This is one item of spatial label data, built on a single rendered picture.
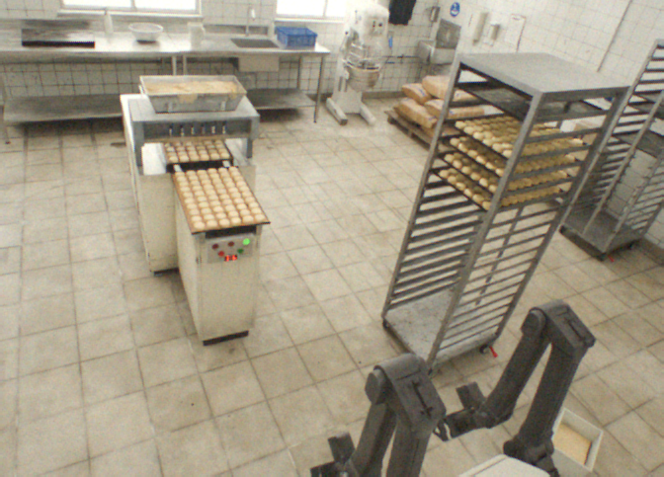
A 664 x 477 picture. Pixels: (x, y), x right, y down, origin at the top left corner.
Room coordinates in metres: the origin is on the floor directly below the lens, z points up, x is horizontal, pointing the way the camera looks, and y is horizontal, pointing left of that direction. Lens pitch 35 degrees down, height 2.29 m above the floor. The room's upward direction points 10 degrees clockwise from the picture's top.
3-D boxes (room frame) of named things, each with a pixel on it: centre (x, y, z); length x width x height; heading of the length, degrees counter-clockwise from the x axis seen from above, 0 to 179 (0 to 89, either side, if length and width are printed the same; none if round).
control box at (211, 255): (1.84, 0.49, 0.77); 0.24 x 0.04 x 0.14; 120
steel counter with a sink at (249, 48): (4.89, 1.96, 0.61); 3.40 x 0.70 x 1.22; 122
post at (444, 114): (2.20, -0.45, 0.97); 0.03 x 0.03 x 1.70; 36
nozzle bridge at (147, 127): (2.59, 0.92, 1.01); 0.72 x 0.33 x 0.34; 120
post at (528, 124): (1.83, -0.72, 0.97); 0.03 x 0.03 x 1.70; 36
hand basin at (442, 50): (6.68, -1.06, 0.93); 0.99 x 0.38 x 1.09; 32
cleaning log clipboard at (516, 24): (5.93, -1.75, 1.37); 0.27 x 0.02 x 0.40; 32
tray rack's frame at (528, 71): (2.19, -0.83, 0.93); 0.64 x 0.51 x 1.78; 126
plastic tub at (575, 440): (1.50, -1.51, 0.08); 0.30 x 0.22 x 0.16; 148
